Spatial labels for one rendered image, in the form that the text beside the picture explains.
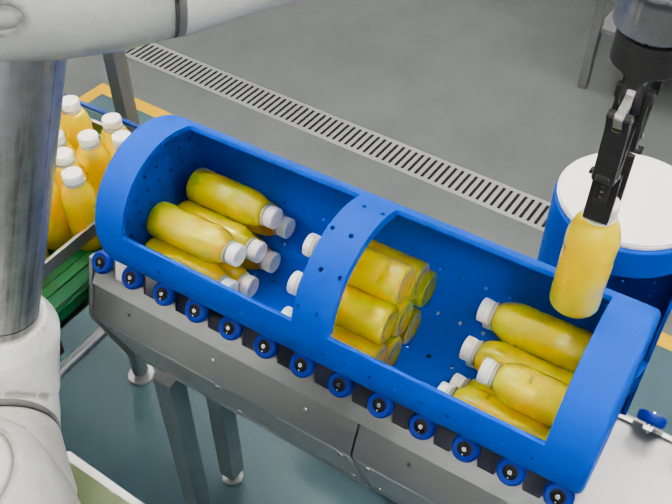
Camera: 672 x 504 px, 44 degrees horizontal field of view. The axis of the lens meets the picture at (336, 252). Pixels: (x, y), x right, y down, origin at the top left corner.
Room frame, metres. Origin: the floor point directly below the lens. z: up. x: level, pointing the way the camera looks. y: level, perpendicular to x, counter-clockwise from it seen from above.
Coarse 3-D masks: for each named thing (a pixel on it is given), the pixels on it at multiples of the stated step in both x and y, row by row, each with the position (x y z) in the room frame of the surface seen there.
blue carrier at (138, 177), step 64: (192, 128) 1.16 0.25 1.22; (128, 192) 1.03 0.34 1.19; (320, 192) 1.11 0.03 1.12; (128, 256) 0.99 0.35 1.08; (320, 256) 0.86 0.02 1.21; (448, 256) 0.98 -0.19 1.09; (512, 256) 0.85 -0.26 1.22; (256, 320) 0.85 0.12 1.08; (320, 320) 0.80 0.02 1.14; (448, 320) 0.92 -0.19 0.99; (576, 320) 0.86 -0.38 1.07; (640, 320) 0.72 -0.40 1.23; (384, 384) 0.73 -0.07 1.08; (576, 384) 0.64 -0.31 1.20; (512, 448) 0.62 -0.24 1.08; (576, 448) 0.58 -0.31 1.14
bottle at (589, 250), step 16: (576, 224) 0.74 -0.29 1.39; (592, 224) 0.72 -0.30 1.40; (608, 224) 0.72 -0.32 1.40; (576, 240) 0.72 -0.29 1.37; (592, 240) 0.71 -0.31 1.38; (608, 240) 0.71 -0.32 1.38; (560, 256) 0.74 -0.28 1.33; (576, 256) 0.72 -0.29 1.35; (592, 256) 0.71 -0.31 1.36; (608, 256) 0.71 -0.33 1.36; (560, 272) 0.73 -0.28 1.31; (576, 272) 0.71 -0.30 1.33; (592, 272) 0.71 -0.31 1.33; (608, 272) 0.72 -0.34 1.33; (560, 288) 0.72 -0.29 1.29; (576, 288) 0.71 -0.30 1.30; (592, 288) 0.71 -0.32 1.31; (560, 304) 0.72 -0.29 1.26; (576, 304) 0.71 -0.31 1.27; (592, 304) 0.71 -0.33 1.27
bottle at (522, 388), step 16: (496, 368) 0.73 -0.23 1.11; (512, 368) 0.72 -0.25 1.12; (528, 368) 0.72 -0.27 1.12; (496, 384) 0.71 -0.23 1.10; (512, 384) 0.70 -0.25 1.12; (528, 384) 0.69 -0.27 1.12; (544, 384) 0.69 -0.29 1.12; (560, 384) 0.69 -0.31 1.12; (512, 400) 0.68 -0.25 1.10; (528, 400) 0.68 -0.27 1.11; (544, 400) 0.67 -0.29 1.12; (560, 400) 0.67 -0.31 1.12; (528, 416) 0.67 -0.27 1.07; (544, 416) 0.66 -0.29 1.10
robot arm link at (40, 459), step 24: (0, 408) 0.55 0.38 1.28; (24, 408) 0.56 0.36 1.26; (0, 432) 0.49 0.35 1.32; (24, 432) 0.50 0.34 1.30; (48, 432) 0.53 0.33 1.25; (0, 456) 0.46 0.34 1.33; (24, 456) 0.47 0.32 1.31; (48, 456) 0.49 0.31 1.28; (0, 480) 0.43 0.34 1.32; (24, 480) 0.44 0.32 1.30; (48, 480) 0.46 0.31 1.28; (72, 480) 0.50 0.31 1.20
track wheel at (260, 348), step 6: (258, 336) 0.90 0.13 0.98; (264, 336) 0.90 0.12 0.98; (258, 342) 0.90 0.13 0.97; (264, 342) 0.89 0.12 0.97; (270, 342) 0.89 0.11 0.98; (276, 342) 0.89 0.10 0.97; (258, 348) 0.89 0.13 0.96; (264, 348) 0.89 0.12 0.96; (270, 348) 0.88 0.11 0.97; (276, 348) 0.88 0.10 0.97; (258, 354) 0.88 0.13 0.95; (264, 354) 0.88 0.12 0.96; (270, 354) 0.87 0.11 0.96
